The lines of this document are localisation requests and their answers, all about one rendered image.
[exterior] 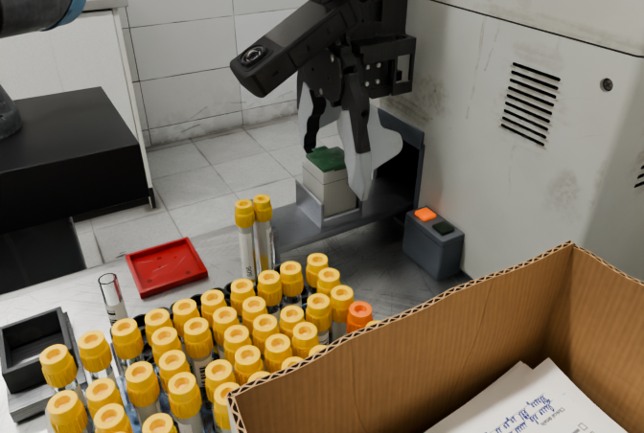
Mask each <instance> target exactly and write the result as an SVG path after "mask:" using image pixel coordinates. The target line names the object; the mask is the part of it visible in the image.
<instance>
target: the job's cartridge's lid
mask: <svg viewBox="0 0 644 433"><path fill-rule="evenodd" d="M311 150H312V151H313V152H312V153H308V154H306V158H307V159H309V160H310V161H311V162H312V163H313V164H314V165H315V166H316V167H317V168H318V169H320V170H321V171H323V172H327V171H340V170H343V169H347V168H346V165H345V162H344V158H345V153H344V150H343V149H342V148H340V147H334V148H327V147H326V146H322V147H318V148H312V149H311Z"/></svg>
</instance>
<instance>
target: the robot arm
mask: <svg viewBox="0 0 644 433"><path fill-rule="evenodd" d="M85 2H86V0H0V38H5V37H10V36H15V35H20V34H28V33H33V32H46V31H51V30H52V29H55V28H56V27H59V26H63V25H66V24H69V23H71V22H73V21H74V20H75V19H76V18H78V17H79V15H80V14H81V12H82V10H83V8H84V6H85ZM406 13H407V0H309V1H308V2H306V3H305V4H304V5H303V6H301V7H300V8H299V9H297V10H296V11H295V12H293V13H292V14H291V15H289V16H288V17H287V18H286V19H284V20H283V21H282V22H280V23H279V24H278V25H277V26H275V27H274V28H273V29H271V30H270V31H269V32H268V33H266V34H265V35H263V36H262V37H261V38H260V39H258V40H257V41H256V42H255V43H253V44H252V45H251V46H249V47H248V48H247V49H245V50H244V51H243V52H242V53H240V54H239V55H238V56H237V57H235V58H234V59H232V60H231V61H230V69H231V71H232V72H233V74H234V75H235V77H236V78H237V80H238V81H239V82H240V84H241V85H242V86H243V87H244V88H245V89H247V90H248V91H249V92H250V93H252V94H253V95H254V96H256V97H258V98H264V97H265V96H266V95H268V94H269V93H270V92H272V91H273V90H274V89H275V88H277V87H278V86H279V85H280V84H282V83H283V82H284V81H285V80H287V79H288V78H289V77H291V76H292V75H293V74H294V73H296V72H297V71H298V73H297V84H296V88H297V109H298V124H299V130H300V137H301V145H302V148H303V150H304V151H305V153H306V154H308V153H312V152H313V151H312V150H311V149H312V148H315V147H316V134H317V132H318V130H319V128H321V127H323V126H325V125H328V124H330V123H332V122H334V121H336V120H337V122H336V124H337V129H338V134H339V137H340V139H341V141H342V144H343V147H344V153H345V158H344V162H345V165H346V168H347V172H348V186H349V187H350V188H351V189H352V191H353V192H354V193H355V194H356V196H357V197H358V199H359V200H360V201H365V200H367V199H368V195H369V192H370V186H371V173H372V171H373V170H374V169H376V168H378V167H379V166H381V165H382V164H384V163H385V162H387V161H388V160H390V159H392V158H393V157H395V156H396V155H398V154H399V153H400V152H401V150H402V148H403V139H402V136H401V134H400V133H399V132H397V131H393V130H390V129H387V128H384V127H382V126H381V124H380V118H379V114H378V111H377V109H376V108H375V107H374V106H373V105H372V104H371V103H370V101H369V98H370V99H376V98H381V97H385V96H389V94H390V93H391V96H396V95H400V94H404V93H409V92H412V82H413V72H414V60H415V50H416V39H417V37H414V36H411V35H409V34H406V32H405V24H406ZM405 55H410V59H409V69H408V80H406V81H401V82H397V83H396V81H399V80H402V74H403V71H401V70H398V69H397V68H398V57H399V56H405ZM21 126H22V120H21V117H20V114H19V111H18V108H17V106H16V105H15V103H14V102H13V100H12V99H11V97H10V96H9V95H8V93H7V92H6V91H5V89H4V88H3V86H2V85H1V84H0V141H1V140H4V139H6V138H8V137H10V136H11V135H13V134H14V133H15V132H16V131H18V130H19V129H20V128H21Z"/></svg>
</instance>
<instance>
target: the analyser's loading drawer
mask: <svg viewBox="0 0 644 433"><path fill-rule="evenodd" d="M295 185H296V202H294V203H290V204H288V205H285V206H281V207H278V208H274V209H272V219H271V220H270V223H271V236H272V251H273V262H274V264H278V263H281V260H280V254H282V253H285V252H287V251H290V250H293V249H296V248H299V247H302V246H305V245H308V244H311V243H314V242H317V241H320V240H322V239H326V238H329V237H332V236H335V235H338V234H341V233H344V232H347V231H350V230H353V229H356V228H358V227H361V226H364V225H367V224H370V223H373V222H376V221H379V220H382V219H385V218H388V217H392V216H395V215H398V214H401V213H404V212H406V211H409V210H412V209H413V205H414V196H415V188H416V179H414V178H413V177H412V176H410V175H409V174H407V173H406V172H404V171H398V172H395V173H391V174H388V175H385V176H382V177H379V178H375V179H372V180H371V186H370V192H369V195H368V199H367V200H365V201H360V200H359V199H358V197H356V208H355V209H354V210H352V211H348V212H345V213H342V214H339V215H336V216H331V217H327V218H324V204H322V203H321V202H320V201H319V200H318V199H317V198H316V197H315V196H314V195H313V194H312V193H311V192H310V191H309V190H308V189H307V188H306V187H305V186H304V185H302V184H301V183H300V182H299V181H298V180H297V179H296V180H295Z"/></svg>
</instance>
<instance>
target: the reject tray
mask: <svg viewBox="0 0 644 433"><path fill-rule="evenodd" d="M125 256H126V262H127V265H128V268H129V270H130V273H131V275H132V278H133V280H134V282H135V285H136V287H137V290H138V292H139V295H140V298H141V299H144V298H147V297H149V296H152V295H155V294H158V293H161V292H164V291H167V290H170V289H173V288H176V287H179V286H182V285H185V284H188V283H191V282H194V281H197V280H200V279H203V278H206V277H208V270H207V269H206V267H205V265H204V264H203V262H202V260H201V258H200V257H199V255H198V254H197V252H196V250H195V248H194V247H193V245H192V243H191V241H190V240H189V238H188V237H186V238H182V239H176V240H173V241H170V242H166V243H163V244H160V245H156V246H153V247H151V248H147V249H144V250H140V251H137V252H134V253H130V254H127V255H125Z"/></svg>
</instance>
